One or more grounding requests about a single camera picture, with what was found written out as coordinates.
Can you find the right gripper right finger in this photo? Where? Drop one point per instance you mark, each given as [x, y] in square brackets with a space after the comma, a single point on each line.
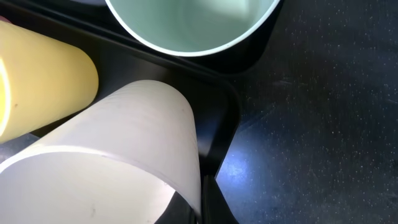
[217, 205]

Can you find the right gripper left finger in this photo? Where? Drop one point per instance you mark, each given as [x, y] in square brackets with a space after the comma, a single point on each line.
[177, 211]

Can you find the black tray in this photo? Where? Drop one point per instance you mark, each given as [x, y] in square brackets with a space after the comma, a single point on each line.
[214, 118]
[248, 59]

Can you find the yellow cup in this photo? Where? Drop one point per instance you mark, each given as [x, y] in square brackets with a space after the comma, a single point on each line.
[46, 81]

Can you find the green cup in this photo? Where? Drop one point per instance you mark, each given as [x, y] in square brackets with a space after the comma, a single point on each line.
[192, 25]

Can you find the white cup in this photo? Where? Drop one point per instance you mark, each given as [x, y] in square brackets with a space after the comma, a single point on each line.
[124, 140]

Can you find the pink cup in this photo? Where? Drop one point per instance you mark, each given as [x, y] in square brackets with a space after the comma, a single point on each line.
[3, 20]

